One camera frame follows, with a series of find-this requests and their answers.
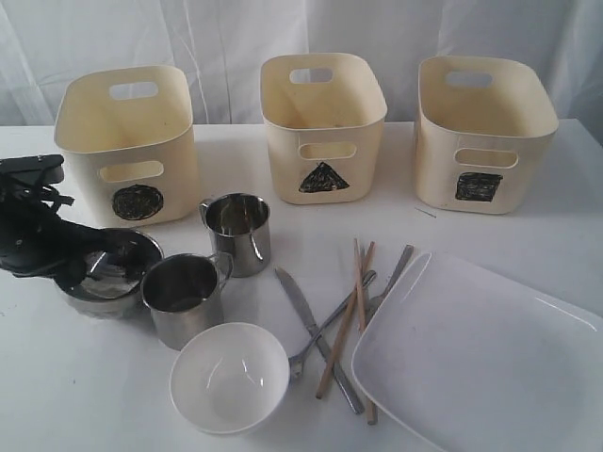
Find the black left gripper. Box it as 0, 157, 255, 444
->
0, 187, 117, 299

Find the stainless steel bowl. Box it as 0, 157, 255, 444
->
56, 228, 163, 319

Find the steel mug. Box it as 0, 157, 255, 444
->
198, 193, 271, 278
140, 251, 234, 350

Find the white round bowl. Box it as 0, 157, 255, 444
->
170, 322, 290, 437

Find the wooden chopstick long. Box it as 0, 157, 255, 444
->
316, 254, 358, 399

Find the wooden chopstick thin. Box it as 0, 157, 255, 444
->
354, 238, 378, 426

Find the cream bin with circle mark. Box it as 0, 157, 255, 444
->
54, 66, 201, 228

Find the steel table knife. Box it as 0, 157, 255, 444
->
274, 266, 365, 414

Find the steel spoon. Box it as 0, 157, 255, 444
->
274, 267, 353, 379

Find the cream bin with triangle mark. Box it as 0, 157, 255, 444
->
260, 53, 387, 204

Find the steel fork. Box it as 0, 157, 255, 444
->
365, 244, 415, 323

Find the white square plate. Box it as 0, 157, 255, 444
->
351, 252, 602, 451

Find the cream bin with square mark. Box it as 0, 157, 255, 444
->
414, 56, 559, 215

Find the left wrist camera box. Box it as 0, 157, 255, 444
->
1, 154, 64, 186

